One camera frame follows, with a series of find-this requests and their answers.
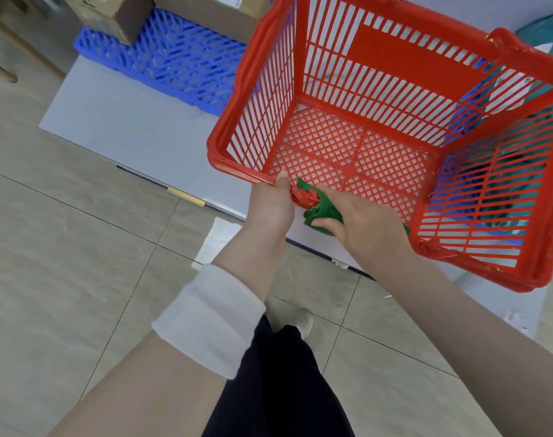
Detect person's left hand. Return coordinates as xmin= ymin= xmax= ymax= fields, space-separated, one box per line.
xmin=244 ymin=170 xmax=298 ymax=238

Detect person's right hand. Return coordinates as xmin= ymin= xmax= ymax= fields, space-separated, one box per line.
xmin=310 ymin=185 xmax=415 ymax=274

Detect green cloth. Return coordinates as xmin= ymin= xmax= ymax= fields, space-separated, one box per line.
xmin=296 ymin=178 xmax=411 ymax=237

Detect red plastic shopping basket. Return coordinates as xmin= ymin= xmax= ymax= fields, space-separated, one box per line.
xmin=207 ymin=0 xmax=553 ymax=294

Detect person's right forearm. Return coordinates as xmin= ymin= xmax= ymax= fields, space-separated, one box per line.
xmin=362 ymin=251 xmax=553 ymax=437

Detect person's left forearm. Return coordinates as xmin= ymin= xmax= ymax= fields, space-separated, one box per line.
xmin=48 ymin=224 xmax=288 ymax=437

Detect white paper sheet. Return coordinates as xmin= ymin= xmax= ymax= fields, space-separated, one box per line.
xmin=192 ymin=217 xmax=243 ymax=271

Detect brass floor strip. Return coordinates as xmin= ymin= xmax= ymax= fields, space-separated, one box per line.
xmin=166 ymin=186 xmax=207 ymax=208

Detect white shoe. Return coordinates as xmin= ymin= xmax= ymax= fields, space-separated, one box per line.
xmin=283 ymin=309 xmax=314 ymax=341

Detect white wristband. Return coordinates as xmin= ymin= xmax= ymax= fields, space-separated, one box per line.
xmin=151 ymin=264 xmax=267 ymax=381

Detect black trousers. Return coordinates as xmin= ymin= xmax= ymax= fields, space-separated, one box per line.
xmin=202 ymin=314 xmax=355 ymax=437

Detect large brown cardboard box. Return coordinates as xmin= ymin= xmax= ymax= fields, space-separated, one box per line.
xmin=151 ymin=0 xmax=278 ymax=45

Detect small brown cardboard box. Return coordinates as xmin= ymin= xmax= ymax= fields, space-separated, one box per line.
xmin=61 ymin=0 xmax=155 ymax=46

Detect wooden furniture frame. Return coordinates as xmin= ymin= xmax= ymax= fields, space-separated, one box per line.
xmin=0 ymin=0 xmax=68 ymax=84

